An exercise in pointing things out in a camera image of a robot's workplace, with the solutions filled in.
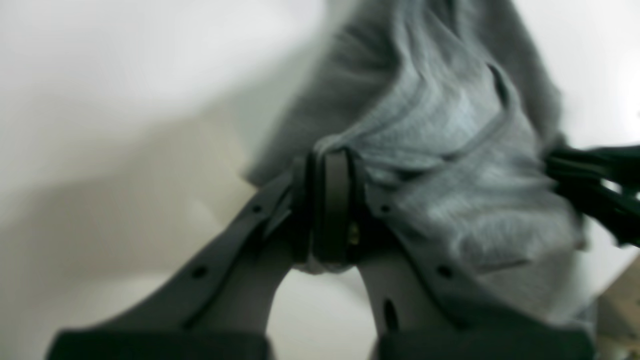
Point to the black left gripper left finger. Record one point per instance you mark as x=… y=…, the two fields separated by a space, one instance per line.
x=217 y=306

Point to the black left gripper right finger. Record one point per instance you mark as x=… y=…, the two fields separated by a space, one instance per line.
x=426 y=305

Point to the grey T-shirt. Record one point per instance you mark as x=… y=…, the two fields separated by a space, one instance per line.
x=451 y=108

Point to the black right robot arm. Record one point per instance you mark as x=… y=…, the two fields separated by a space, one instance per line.
x=602 y=183

